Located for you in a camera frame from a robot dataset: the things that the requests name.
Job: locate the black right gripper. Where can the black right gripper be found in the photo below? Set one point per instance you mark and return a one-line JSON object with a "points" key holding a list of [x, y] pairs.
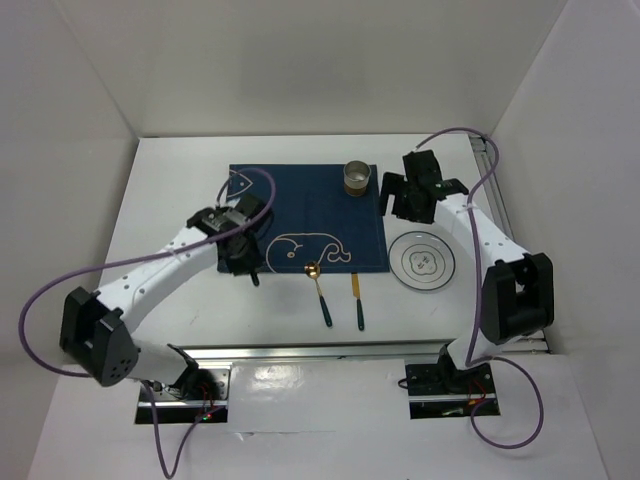
{"points": [[392, 183]]}

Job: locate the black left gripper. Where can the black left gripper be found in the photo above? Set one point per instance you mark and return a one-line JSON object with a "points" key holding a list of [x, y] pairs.
{"points": [[251, 262]]}

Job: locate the small metal cup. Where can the small metal cup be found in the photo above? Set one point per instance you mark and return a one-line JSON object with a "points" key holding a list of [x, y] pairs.
{"points": [[356, 175]]}

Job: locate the blue whale placemat cloth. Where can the blue whale placemat cloth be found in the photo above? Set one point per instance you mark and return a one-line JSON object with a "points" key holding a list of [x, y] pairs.
{"points": [[315, 219]]}

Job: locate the gold knife green handle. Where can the gold knife green handle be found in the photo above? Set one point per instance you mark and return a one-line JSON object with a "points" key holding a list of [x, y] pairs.
{"points": [[359, 305]]}

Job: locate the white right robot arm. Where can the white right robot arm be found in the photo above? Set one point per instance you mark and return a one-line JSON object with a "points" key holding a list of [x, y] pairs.
{"points": [[454, 214]]}

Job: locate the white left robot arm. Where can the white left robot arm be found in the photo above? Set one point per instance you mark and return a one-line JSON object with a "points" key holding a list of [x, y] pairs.
{"points": [[97, 327]]}

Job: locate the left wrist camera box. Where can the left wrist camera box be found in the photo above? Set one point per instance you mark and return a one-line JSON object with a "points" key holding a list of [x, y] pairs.
{"points": [[223, 219]]}

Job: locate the gold spoon green handle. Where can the gold spoon green handle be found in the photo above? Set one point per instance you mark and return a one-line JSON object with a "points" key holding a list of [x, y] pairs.
{"points": [[313, 271]]}

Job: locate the front aluminium rail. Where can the front aluminium rail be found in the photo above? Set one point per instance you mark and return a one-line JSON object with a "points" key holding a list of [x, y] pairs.
{"points": [[326, 351]]}

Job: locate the aluminium rail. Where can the aluminium rail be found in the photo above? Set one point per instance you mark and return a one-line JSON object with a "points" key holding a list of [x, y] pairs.
{"points": [[326, 351], [500, 200]]}

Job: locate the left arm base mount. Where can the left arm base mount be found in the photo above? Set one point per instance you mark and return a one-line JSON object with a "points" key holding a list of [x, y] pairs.
{"points": [[207, 399]]}

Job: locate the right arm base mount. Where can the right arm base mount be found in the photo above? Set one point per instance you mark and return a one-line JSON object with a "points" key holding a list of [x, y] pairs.
{"points": [[435, 391]]}

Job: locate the right side aluminium rail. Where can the right side aluminium rail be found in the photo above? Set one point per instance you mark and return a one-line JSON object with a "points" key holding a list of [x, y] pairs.
{"points": [[500, 200]]}

